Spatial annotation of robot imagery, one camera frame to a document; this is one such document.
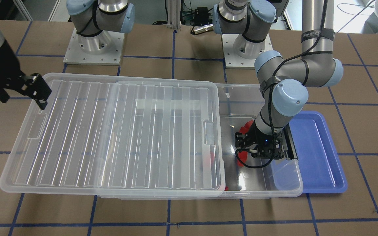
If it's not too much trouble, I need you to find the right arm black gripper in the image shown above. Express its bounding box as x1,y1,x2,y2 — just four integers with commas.
0,49,51,110

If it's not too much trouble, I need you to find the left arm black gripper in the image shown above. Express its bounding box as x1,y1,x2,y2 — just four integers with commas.
235,121,285,160

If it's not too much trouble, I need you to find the clear plastic box lid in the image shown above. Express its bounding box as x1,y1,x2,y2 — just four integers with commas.
0,73,225,199

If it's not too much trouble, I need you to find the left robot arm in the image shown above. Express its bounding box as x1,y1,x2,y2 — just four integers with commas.
212,0,344,168

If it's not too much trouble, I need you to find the clear plastic storage box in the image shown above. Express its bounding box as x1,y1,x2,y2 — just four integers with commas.
85,80,303,200

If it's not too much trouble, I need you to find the blue plastic tray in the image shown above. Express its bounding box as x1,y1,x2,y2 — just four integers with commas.
271,111,348,194

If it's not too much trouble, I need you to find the black power adapter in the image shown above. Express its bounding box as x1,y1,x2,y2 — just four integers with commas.
193,7,209,26

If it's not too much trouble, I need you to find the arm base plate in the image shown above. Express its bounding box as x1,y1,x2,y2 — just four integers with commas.
221,33,273,69
63,29,126,66

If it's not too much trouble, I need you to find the aluminium frame post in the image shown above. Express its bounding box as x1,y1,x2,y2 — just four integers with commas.
165,0,182,31

